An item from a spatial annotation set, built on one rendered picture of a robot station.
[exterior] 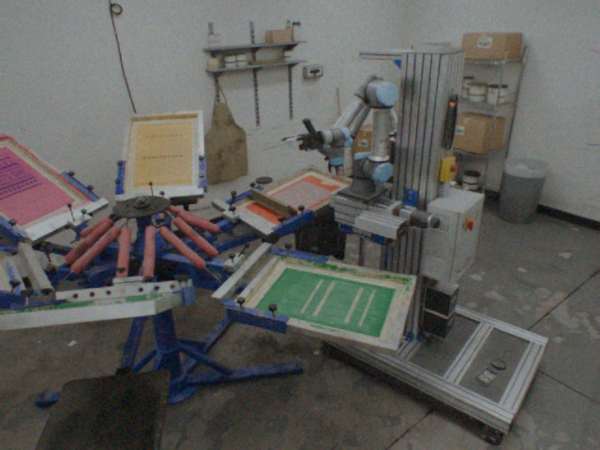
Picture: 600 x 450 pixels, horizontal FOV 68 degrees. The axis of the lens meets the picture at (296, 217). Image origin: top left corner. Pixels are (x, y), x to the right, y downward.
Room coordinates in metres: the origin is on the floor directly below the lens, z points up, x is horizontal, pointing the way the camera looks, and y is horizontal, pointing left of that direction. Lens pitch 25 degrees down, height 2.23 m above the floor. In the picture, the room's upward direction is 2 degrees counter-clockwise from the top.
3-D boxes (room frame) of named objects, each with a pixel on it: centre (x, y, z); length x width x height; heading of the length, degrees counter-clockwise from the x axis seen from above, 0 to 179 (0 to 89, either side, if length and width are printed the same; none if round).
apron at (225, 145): (4.74, 0.75, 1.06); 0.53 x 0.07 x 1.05; 128
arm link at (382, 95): (2.36, -0.47, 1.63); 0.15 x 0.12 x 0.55; 26
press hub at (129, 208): (2.21, 0.84, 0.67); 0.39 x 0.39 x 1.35
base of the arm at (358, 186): (2.48, -0.41, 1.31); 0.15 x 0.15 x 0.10
